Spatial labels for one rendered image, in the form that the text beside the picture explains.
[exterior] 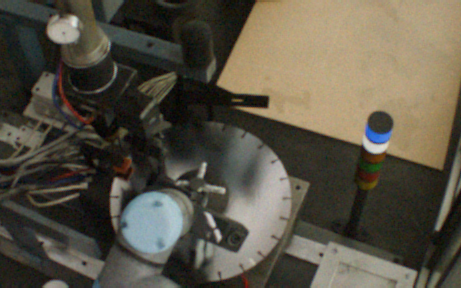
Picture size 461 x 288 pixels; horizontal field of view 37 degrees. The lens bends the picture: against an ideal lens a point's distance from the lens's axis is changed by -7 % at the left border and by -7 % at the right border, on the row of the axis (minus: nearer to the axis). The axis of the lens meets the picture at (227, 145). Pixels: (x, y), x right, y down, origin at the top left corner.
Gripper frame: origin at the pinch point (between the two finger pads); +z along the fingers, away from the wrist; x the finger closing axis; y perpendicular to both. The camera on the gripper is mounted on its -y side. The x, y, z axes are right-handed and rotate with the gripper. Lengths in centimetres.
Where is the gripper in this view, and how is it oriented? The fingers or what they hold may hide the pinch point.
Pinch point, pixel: (200, 209)
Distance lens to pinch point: 128.2
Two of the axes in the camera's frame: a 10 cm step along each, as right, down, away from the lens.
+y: -8.8, -4.6, 0.9
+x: -4.6, 8.9, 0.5
